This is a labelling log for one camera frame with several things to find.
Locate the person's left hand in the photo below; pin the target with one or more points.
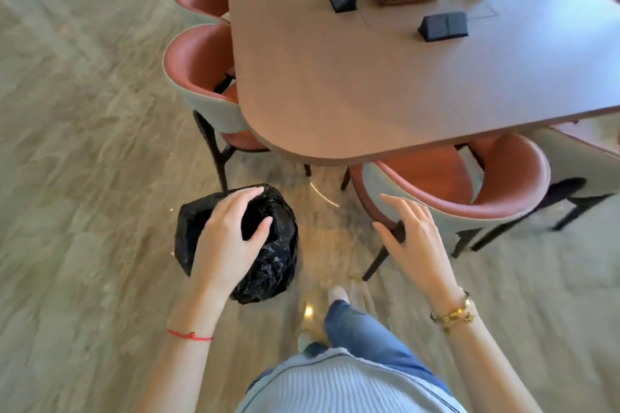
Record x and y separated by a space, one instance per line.
218 248

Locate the person's right hand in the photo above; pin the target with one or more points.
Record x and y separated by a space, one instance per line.
421 258

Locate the person's left thumb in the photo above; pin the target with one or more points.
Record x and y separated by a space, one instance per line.
259 233

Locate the person's right thumb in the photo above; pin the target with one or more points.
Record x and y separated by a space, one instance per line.
387 235

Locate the person's left forearm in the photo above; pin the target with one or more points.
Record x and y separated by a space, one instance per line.
186 345

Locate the person's right forearm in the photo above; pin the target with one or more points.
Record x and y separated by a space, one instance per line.
484 359

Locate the black bin bag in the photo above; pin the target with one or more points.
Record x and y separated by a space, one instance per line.
276 253

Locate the white shoe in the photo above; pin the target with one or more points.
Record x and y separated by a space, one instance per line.
338 294
305 341

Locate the blue jeans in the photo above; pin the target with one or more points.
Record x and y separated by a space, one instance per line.
368 335

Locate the light striped shirt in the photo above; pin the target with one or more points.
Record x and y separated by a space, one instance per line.
339 386

